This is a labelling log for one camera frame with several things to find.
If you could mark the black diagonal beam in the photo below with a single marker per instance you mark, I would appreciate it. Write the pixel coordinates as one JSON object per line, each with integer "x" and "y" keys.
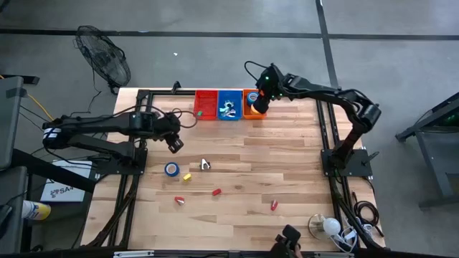
{"x": 54, "y": 170}

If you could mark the black aluminium table frame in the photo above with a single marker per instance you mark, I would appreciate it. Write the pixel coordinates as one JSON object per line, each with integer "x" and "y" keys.
{"x": 183, "y": 92}

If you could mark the grey metal table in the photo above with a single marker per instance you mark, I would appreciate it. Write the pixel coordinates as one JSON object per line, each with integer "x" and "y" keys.
{"x": 437, "y": 143}

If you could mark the silver rail bracket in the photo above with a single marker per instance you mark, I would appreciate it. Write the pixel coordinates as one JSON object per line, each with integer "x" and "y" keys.
{"x": 132, "y": 253}
{"x": 331, "y": 255}

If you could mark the light blue tape roll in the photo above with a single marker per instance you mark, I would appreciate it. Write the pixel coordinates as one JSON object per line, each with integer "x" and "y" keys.
{"x": 249, "y": 98}

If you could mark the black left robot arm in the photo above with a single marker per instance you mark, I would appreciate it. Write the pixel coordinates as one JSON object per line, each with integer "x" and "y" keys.
{"x": 100, "y": 123}

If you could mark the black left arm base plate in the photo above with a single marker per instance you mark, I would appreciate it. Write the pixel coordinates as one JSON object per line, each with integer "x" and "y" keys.
{"x": 114, "y": 168}

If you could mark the yellow white spray can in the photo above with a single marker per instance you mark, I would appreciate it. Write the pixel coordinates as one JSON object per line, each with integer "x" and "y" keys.
{"x": 36, "y": 210}

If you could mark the small red stapler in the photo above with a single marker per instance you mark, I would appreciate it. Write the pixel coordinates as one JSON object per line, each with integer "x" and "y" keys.
{"x": 178, "y": 199}
{"x": 216, "y": 192}
{"x": 274, "y": 205}

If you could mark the grey plastic cart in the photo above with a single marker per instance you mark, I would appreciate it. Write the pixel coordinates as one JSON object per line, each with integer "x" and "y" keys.
{"x": 10, "y": 125}

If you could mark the small yellow stapler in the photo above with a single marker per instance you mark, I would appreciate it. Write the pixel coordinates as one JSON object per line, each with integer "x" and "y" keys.
{"x": 187, "y": 177}

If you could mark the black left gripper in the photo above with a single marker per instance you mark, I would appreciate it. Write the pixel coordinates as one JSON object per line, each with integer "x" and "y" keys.
{"x": 165, "y": 125}

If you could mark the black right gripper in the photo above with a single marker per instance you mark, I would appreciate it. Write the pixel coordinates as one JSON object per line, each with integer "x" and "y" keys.
{"x": 270, "y": 91}

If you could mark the dark blue tape roll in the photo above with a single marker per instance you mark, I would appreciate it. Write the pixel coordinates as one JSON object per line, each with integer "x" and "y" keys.
{"x": 166, "y": 170}

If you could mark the black floor fan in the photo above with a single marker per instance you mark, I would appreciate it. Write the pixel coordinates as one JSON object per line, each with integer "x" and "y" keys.
{"x": 104, "y": 57}

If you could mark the black white staple remover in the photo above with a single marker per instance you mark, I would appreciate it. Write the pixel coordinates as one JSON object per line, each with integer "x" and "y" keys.
{"x": 205, "y": 165}

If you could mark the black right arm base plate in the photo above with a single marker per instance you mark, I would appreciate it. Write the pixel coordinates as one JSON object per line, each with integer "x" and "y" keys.
{"x": 358, "y": 163}

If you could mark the table lamp with white bulb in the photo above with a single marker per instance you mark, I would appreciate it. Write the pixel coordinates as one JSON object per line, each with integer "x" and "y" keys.
{"x": 331, "y": 226}

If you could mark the blue plastic basket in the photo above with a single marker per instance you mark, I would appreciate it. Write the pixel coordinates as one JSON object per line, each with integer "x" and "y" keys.
{"x": 237, "y": 96}

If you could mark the red plastic basket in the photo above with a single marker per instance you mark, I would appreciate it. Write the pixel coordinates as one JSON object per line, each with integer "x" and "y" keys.
{"x": 206, "y": 104}

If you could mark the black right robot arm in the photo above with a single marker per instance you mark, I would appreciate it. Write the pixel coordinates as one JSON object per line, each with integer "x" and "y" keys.
{"x": 322, "y": 91}

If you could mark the white printed box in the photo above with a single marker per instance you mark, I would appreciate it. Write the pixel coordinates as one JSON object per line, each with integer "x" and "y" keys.
{"x": 68, "y": 179}

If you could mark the orange plastic basket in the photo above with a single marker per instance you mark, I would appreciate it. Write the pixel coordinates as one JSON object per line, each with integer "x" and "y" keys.
{"x": 245, "y": 115}

